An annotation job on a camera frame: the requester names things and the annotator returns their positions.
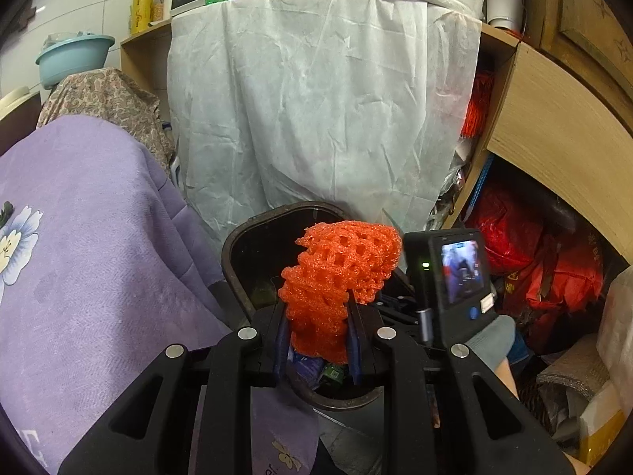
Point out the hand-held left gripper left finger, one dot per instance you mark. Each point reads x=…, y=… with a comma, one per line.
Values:
x=282, y=346

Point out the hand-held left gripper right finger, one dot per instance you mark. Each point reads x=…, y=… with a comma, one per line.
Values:
x=353, y=351

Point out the green drink carton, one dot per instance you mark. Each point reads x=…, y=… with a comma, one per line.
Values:
x=334, y=373

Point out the purple plastic bag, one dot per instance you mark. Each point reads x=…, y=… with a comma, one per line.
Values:
x=307, y=366

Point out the orange foam net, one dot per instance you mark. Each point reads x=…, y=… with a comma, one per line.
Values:
x=336, y=267

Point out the black trash bin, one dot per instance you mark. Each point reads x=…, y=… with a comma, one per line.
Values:
x=247, y=257

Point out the person's right hand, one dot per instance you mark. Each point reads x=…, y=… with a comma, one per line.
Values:
x=492, y=339

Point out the red plastic bag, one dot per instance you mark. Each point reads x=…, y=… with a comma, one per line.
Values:
x=504, y=232

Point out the red fabric bag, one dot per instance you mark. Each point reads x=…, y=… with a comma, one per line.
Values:
x=564, y=277

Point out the rolled brown mat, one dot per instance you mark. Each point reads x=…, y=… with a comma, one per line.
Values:
x=568, y=376

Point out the white plastic bag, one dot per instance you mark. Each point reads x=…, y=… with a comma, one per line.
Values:
x=618, y=321

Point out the orange mesh bag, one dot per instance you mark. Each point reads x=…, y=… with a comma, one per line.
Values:
x=477, y=104

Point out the purple floral tablecloth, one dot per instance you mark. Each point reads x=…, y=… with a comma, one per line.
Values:
x=99, y=257

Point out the wooden shelf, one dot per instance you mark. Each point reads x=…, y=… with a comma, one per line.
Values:
x=544, y=123

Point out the yellow cardboard box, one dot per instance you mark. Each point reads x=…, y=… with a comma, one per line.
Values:
x=603, y=435

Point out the white fabric cover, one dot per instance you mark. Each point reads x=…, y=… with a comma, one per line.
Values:
x=316, y=109

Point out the brown floral cloth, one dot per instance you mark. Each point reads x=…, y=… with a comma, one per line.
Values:
x=113, y=104

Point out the wooden door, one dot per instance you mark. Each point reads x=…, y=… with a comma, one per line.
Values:
x=583, y=20

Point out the blue plastic basin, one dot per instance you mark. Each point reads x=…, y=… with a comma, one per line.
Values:
x=74, y=59

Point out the brown and white pot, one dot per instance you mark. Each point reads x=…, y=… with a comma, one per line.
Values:
x=17, y=104

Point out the glass jar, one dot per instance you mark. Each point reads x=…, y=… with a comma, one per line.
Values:
x=163, y=2

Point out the yellow roll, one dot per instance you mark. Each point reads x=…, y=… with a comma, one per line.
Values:
x=142, y=0

